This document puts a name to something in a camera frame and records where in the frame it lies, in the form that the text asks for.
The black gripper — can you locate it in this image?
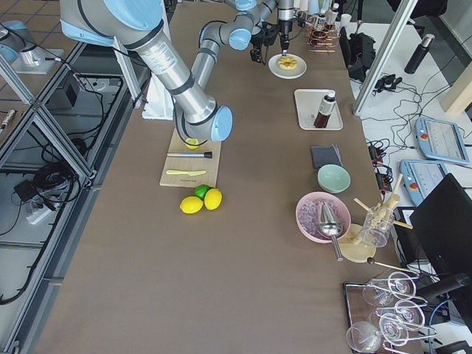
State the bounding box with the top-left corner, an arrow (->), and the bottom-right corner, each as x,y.
278,19 -> 292,56
250,31 -> 275,61

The white round plate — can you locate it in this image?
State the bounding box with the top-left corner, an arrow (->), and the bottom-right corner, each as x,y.
268,55 -> 307,79

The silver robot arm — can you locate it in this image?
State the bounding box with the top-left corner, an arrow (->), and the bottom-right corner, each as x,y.
60,1 -> 278,142
218,0 -> 294,56

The glazed yellow donut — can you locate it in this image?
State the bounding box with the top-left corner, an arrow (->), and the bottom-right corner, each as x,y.
277,55 -> 298,71

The brown tea bottle on tray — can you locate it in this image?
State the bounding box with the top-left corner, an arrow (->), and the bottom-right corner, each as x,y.
313,90 -> 336,128

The wine glass rack tray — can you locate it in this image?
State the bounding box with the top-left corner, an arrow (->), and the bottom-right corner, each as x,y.
343,269 -> 437,353

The white cup rack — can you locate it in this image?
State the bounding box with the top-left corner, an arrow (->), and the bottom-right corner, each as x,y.
294,0 -> 333,21

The tea bottle in rack near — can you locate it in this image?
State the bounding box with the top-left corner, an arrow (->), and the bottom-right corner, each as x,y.
313,13 -> 326,32

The tea bottle in rack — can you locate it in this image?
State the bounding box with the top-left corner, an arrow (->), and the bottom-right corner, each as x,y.
313,13 -> 326,32
325,3 -> 339,26

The tea bottle in rack far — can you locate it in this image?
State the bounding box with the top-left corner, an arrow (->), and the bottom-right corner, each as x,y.
325,3 -> 339,26

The grey folded cloth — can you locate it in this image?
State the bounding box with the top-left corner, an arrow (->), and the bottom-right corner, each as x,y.
310,145 -> 343,170

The half lemon on board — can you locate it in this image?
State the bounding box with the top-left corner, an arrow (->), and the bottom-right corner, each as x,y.
184,138 -> 200,150

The black thermos bottle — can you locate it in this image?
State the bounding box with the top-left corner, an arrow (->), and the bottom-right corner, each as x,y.
404,34 -> 435,74

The mint green bowl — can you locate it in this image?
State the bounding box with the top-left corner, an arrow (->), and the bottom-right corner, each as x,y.
317,164 -> 351,194

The yellow plastic knife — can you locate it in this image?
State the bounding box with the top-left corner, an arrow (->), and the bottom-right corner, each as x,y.
165,170 -> 207,176

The green lime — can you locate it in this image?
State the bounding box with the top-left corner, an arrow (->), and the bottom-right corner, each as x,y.
194,184 -> 211,200

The yellow lemon rear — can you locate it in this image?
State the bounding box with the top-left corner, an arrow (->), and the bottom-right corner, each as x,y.
204,188 -> 223,210

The yellow lemon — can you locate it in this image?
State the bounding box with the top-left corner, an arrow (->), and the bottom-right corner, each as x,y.
204,188 -> 223,210
179,195 -> 204,215

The pink bowl with ice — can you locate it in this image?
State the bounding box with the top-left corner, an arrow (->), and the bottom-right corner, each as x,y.
296,192 -> 351,243

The yellow lemon front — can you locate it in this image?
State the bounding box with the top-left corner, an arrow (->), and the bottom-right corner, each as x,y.
179,195 -> 204,215

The clear glass mug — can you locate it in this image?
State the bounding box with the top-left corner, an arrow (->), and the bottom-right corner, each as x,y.
360,206 -> 393,248

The wooden mug tree stand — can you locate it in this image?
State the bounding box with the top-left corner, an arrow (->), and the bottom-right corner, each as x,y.
339,174 -> 413,263

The black monitor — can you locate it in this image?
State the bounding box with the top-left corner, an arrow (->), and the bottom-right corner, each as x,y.
409,173 -> 472,292

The copper wire bottle rack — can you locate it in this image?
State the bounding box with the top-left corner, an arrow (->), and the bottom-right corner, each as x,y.
307,24 -> 340,53

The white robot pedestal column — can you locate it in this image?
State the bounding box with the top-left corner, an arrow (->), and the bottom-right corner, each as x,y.
142,73 -> 174,121

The knife with black handle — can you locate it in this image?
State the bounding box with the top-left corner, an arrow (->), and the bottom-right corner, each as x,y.
167,151 -> 213,159

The aluminium frame post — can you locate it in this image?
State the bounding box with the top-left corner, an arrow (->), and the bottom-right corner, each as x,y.
353,0 -> 417,117

